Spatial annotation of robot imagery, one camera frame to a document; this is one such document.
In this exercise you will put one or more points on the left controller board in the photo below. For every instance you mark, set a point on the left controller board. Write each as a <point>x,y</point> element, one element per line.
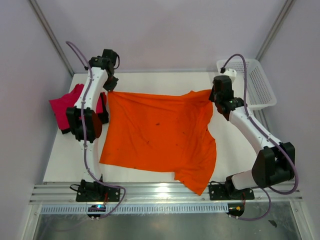
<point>96,210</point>

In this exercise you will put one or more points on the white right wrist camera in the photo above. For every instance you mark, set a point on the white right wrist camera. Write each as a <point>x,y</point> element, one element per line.
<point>231,73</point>

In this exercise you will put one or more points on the right controller board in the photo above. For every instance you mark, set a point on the right controller board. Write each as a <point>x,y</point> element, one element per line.
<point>235,210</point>

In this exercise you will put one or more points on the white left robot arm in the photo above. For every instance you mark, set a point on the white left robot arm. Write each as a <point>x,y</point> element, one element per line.
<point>84,122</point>

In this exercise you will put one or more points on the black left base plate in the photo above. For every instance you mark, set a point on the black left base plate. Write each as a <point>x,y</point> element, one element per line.
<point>97,193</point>

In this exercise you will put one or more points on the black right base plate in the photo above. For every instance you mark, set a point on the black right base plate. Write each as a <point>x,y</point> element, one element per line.
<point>219,192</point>

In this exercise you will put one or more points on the pink folded t shirt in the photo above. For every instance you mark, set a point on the pink folded t shirt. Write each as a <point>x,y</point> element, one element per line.
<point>60,105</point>

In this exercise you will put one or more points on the controller board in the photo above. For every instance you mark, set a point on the controller board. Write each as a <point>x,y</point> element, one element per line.
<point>235,210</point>
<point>96,210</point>

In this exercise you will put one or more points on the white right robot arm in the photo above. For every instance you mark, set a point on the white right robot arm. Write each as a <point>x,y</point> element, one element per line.
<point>275,160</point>

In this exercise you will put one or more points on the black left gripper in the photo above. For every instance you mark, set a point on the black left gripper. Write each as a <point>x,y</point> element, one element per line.
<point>111,87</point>

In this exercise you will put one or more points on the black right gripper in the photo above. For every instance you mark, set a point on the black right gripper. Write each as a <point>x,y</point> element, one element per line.
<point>211,97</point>

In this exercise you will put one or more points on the slotted grey cable duct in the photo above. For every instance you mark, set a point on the slotted grey cable duct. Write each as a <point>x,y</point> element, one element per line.
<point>146,208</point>

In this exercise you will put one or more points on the white plastic basket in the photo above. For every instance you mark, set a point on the white plastic basket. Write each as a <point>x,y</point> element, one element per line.
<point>259,92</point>

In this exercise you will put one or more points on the orange t shirt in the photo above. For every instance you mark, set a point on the orange t shirt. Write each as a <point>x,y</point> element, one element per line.
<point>162,133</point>

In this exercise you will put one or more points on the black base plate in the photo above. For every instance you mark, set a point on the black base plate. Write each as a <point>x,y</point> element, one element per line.
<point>97,193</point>
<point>219,192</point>

